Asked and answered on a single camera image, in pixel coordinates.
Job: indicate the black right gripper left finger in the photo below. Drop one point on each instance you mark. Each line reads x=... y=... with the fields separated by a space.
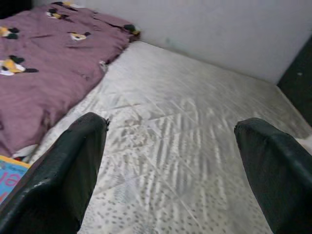
x=53 y=195

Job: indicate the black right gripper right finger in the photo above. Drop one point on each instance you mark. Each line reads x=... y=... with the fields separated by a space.
x=280 y=182

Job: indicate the blue yellow children's book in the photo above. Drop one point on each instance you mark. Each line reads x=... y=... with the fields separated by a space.
x=9 y=175

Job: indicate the mauve cartoon print blanket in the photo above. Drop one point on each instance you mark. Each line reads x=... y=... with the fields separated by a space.
x=48 y=73

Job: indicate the white quilted mattress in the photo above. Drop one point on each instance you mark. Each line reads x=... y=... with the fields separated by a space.
x=170 y=109

